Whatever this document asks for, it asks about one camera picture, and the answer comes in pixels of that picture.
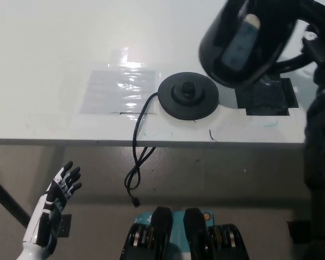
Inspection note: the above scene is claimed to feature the round black kettle base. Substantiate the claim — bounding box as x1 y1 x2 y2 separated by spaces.
157 72 220 122

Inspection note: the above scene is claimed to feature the black floor tape square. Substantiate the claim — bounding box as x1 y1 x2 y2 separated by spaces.
58 213 72 238
287 220 313 246

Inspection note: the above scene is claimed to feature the black electric kettle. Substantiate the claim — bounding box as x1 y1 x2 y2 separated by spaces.
199 0 319 89

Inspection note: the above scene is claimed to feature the clear laminated paper sheet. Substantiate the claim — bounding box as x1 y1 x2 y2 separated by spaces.
80 69 159 115

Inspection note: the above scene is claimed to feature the black tape patch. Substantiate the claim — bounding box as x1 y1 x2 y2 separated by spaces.
235 77 299 116

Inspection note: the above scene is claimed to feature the black power cord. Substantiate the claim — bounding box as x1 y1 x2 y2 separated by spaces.
124 92 160 209

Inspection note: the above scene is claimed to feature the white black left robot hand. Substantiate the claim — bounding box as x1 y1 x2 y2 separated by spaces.
22 161 83 249

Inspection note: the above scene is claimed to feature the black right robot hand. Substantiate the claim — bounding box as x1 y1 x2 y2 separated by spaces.
300 5 325 67

